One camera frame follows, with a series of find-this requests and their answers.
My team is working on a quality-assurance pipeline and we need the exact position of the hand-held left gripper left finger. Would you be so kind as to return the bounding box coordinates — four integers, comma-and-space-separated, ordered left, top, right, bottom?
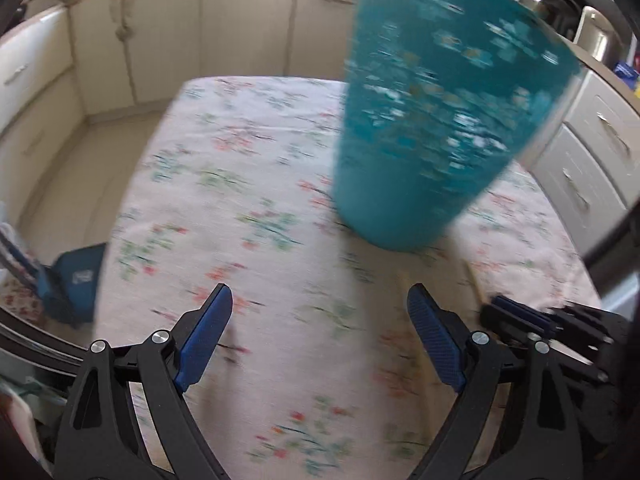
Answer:
52, 283, 234, 480

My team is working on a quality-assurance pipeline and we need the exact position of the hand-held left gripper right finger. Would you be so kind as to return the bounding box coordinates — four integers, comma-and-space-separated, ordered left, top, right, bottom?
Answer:
406, 283, 594, 480

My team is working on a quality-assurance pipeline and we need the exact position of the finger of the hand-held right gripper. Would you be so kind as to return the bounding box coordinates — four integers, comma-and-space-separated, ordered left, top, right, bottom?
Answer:
492, 295, 567, 334
480, 303, 549, 342

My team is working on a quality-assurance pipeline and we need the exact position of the wooden chopstick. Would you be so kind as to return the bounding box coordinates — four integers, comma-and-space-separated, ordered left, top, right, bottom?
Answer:
461, 259, 490, 307

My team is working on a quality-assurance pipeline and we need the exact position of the teal plastic cup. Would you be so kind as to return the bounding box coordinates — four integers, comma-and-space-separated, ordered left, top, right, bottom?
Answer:
332, 0, 584, 254

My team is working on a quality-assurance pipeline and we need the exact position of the cream cabinet with arched doors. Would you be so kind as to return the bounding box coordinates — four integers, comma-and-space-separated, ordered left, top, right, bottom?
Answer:
529, 69, 640, 257

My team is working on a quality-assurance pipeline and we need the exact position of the floral tablecloth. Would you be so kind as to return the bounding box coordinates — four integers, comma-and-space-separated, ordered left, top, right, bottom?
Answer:
97, 76, 604, 480

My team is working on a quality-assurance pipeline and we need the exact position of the stack of clear plastic containers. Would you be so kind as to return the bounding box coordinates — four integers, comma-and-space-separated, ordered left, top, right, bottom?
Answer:
0, 210, 43, 313

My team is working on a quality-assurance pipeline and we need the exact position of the blue box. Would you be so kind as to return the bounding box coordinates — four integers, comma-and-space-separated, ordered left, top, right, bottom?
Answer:
614, 61, 640, 87

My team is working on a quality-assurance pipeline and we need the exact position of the beige thermos pot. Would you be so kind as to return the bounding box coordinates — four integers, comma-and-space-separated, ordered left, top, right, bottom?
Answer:
574, 5, 624, 66

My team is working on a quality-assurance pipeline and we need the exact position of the cream drawer cabinet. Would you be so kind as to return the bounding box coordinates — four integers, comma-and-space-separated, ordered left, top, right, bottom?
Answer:
0, 4, 87, 163

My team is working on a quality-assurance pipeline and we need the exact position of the cream door cabinet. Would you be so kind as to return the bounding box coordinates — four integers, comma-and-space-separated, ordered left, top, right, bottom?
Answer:
69, 0, 362, 107

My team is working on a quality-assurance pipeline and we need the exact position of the dark metal frame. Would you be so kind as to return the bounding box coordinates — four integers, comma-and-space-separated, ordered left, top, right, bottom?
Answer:
0, 304, 87, 367

